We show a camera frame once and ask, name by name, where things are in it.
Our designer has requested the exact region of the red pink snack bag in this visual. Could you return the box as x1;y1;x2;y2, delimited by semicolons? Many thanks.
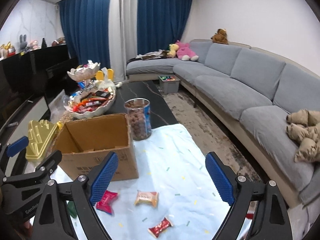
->
96;190;118;215

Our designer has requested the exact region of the dark green snack pack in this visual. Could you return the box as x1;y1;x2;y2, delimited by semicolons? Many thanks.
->
67;201;78;218

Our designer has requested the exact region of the orange white snack packet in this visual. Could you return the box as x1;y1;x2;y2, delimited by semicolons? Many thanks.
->
134;190;159;208

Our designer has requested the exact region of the small red candy packet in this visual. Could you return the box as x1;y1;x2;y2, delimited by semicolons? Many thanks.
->
148;217;173;238

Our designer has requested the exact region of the white tv cabinet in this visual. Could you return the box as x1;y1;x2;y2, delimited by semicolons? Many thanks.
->
1;96;49;153

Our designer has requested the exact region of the gold lidded candy container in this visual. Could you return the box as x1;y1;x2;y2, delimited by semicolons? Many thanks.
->
25;120;59;163

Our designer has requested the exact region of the brown cardboard box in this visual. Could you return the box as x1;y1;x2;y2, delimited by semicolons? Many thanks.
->
52;113;139;181

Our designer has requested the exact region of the light blue tablecloth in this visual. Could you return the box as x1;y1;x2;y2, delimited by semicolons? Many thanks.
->
98;124;229;239

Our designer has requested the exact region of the patterned floor rug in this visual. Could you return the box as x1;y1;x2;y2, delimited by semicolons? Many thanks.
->
155;83;268;182

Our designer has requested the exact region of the black television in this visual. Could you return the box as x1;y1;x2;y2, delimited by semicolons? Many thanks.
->
1;45;79;125

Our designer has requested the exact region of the white tiered snack tray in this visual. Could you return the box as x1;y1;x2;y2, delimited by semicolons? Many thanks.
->
64;60;117;119

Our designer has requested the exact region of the clear jar of nuts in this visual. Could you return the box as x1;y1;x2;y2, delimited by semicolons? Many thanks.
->
124;98;152;141

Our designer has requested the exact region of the grey sectional sofa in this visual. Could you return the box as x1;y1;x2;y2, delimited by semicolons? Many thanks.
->
126;40;319;207

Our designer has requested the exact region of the white plush tissue holder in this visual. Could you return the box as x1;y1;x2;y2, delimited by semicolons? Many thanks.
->
98;76;123;90

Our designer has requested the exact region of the grey bunny plush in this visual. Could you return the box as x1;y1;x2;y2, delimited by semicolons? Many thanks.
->
20;35;28;51

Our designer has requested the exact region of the grey storage bin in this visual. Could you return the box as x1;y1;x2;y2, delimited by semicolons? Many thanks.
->
158;75;180;94

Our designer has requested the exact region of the pink plush toy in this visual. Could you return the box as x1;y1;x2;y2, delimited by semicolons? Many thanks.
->
175;40;199;61

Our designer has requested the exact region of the brown teddy bear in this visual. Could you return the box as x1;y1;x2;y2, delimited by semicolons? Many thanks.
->
211;29;228;44

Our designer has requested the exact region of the yellow plush toy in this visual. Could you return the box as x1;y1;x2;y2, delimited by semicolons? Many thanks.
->
167;43;179;58

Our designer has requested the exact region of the white sheer curtain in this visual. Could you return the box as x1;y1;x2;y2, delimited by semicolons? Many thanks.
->
108;0;138;81

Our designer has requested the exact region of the blue curtain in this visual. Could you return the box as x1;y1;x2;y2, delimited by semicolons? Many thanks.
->
59;0;193;68

